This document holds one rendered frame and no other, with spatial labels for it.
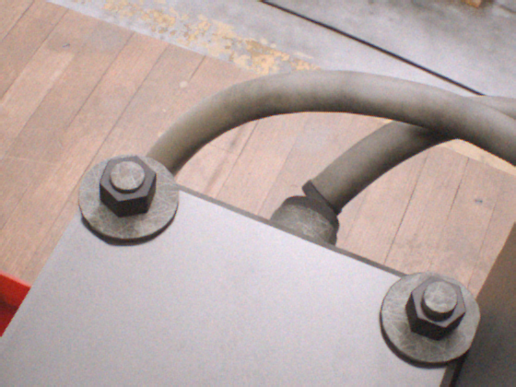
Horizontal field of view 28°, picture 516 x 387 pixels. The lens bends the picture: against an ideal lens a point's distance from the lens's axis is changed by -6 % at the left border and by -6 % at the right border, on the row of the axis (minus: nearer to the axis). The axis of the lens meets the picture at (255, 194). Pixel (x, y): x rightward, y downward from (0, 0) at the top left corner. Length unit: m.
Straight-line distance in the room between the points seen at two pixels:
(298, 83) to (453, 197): 0.78
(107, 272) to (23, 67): 0.87
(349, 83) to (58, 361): 0.09
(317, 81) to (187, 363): 0.07
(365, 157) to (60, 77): 0.83
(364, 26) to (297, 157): 1.43
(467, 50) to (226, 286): 2.23
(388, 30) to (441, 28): 0.14
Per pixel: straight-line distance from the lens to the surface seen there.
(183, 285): 0.22
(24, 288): 0.86
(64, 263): 0.22
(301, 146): 1.02
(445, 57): 2.40
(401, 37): 2.42
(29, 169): 1.00
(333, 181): 0.25
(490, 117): 0.24
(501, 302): 0.19
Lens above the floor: 1.70
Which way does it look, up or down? 55 degrees down
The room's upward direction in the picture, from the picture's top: 8 degrees clockwise
